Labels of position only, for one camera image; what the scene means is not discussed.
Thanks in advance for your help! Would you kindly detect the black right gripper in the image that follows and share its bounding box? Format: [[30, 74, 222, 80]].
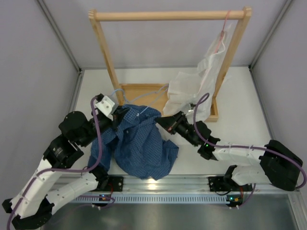
[[154, 111, 199, 147]]

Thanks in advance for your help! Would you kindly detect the blue wire hanger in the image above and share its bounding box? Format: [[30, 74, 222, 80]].
[[111, 83, 168, 116]]

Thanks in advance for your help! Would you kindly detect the blue checked shirt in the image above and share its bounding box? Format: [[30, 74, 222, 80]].
[[99, 104, 179, 180]]

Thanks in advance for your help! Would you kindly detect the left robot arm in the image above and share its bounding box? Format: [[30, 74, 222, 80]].
[[2, 106, 128, 230]]

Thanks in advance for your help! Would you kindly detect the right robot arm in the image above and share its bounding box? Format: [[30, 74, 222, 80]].
[[155, 112, 303, 191]]

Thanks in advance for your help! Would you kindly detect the white shirt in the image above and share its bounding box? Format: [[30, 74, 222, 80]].
[[163, 24, 234, 123]]

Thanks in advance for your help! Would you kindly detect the wooden clothes rack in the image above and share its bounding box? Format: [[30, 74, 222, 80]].
[[88, 7, 252, 122]]

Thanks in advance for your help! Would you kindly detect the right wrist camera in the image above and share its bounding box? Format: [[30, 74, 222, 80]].
[[185, 103, 196, 116]]

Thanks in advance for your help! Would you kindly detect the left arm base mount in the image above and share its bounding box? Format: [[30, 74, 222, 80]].
[[90, 166, 123, 206]]

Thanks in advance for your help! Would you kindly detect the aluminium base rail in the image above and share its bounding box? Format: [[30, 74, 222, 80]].
[[79, 174, 298, 194]]

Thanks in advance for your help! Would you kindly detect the grey slotted cable duct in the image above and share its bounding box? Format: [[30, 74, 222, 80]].
[[72, 194, 241, 204]]

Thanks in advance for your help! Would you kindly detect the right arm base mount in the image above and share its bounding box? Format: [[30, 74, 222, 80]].
[[208, 165, 252, 194]]

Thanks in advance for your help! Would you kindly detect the aluminium frame post left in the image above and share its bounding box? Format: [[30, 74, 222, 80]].
[[35, 0, 83, 72]]

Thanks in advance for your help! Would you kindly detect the aluminium frame post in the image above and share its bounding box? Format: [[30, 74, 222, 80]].
[[35, 0, 83, 72], [248, 0, 295, 70]]

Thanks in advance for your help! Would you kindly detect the pink wire hanger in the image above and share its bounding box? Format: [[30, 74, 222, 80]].
[[214, 10, 231, 53]]

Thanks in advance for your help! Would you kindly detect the aluminium frame post right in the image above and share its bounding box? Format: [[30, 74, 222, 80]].
[[248, 0, 295, 70]]

